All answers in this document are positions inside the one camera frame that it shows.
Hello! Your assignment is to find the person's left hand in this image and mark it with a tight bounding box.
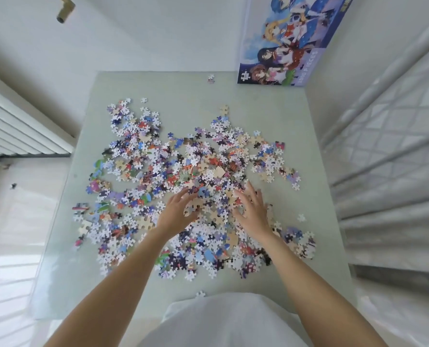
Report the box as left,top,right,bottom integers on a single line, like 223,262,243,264
156,187,202,237

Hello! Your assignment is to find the person's right hand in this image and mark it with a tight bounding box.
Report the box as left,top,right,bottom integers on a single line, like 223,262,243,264
232,180,273,241

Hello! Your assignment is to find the pile of puzzle pieces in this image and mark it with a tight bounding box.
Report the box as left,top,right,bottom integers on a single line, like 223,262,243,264
71,74,316,299

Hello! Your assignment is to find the cartoon print puzzle box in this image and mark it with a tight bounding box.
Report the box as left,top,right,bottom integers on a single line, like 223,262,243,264
237,0,356,87

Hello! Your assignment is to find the person's left forearm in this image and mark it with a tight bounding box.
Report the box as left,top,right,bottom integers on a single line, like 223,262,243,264
44,224,177,347

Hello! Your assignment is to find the person's right forearm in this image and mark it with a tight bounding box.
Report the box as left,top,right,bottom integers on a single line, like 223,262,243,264
257,230,388,347

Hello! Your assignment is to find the person's white shirt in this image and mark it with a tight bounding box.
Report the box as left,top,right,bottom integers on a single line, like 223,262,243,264
138,292,311,347

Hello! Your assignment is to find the grey patterned curtain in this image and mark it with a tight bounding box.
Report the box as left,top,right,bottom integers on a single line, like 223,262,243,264
319,12,429,347

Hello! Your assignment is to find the white radiator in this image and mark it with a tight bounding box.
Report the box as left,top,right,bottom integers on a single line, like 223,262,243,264
0,67,76,167

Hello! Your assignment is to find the brass wall fixture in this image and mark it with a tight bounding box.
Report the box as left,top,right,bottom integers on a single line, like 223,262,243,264
56,0,76,24

